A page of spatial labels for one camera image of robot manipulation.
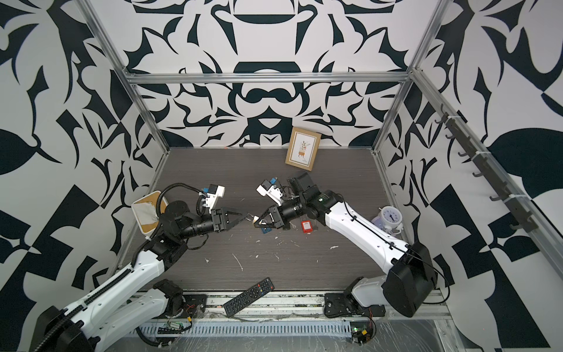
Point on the black remote control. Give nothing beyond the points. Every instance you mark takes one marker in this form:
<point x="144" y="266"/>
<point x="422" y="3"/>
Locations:
<point x="248" y="297"/>

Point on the wooden picture frame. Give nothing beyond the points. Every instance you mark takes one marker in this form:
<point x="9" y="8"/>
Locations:
<point x="303" y="148"/>

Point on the left green circuit board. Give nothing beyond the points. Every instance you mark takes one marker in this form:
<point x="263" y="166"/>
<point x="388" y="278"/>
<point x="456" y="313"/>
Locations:
<point x="175" y="328"/>

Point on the white cable duct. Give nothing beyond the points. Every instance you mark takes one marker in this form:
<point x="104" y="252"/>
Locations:
<point x="255" y="329"/>

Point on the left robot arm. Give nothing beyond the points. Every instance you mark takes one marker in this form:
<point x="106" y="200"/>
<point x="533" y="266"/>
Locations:
<point x="105" y="315"/>

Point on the red padlock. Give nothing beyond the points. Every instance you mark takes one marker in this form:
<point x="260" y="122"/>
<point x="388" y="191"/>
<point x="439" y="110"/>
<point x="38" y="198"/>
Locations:
<point x="307" y="226"/>

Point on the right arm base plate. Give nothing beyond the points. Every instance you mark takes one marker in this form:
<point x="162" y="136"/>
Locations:
<point x="340" y="305"/>

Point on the green circuit board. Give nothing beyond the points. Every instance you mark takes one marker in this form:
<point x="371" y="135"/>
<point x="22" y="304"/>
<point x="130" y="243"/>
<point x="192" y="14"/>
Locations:
<point x="362" y="334"/>
<point x="175" y="328"/>

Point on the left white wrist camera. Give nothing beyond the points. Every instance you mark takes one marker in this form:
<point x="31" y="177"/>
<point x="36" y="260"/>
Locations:
<point x="210" y="196"/>

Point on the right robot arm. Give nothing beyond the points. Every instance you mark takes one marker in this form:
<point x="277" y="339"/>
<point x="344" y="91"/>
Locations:
<point x="408" y="275"/>

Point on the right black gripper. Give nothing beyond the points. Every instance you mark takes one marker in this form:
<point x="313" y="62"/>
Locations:
<point x="276" y="216"/>

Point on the right green circuit board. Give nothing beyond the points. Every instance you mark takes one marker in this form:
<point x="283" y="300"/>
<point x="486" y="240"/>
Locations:
<point x="362" y="334"/>

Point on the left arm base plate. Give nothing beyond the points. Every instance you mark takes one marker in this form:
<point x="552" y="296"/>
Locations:
<point x="194" y="305"/>

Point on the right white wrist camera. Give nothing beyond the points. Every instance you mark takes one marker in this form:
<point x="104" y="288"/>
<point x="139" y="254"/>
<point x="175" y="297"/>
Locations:
<point x="270" y="188"/>

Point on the white tissue box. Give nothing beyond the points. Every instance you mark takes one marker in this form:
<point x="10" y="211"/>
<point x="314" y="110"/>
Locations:
<point x="144" y="211"/>

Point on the wall coat hook rail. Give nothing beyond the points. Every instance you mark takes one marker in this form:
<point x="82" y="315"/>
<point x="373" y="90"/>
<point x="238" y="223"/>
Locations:
<point x="506" y="191"/>

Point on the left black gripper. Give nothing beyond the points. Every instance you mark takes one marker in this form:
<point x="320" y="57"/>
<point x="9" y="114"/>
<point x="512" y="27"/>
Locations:
<point x="218" y="219"/>

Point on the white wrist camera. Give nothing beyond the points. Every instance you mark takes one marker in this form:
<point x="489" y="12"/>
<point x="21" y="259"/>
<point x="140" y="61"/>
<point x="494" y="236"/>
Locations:
<point x="210" y="196"/>
<point x="270" y="188"/>

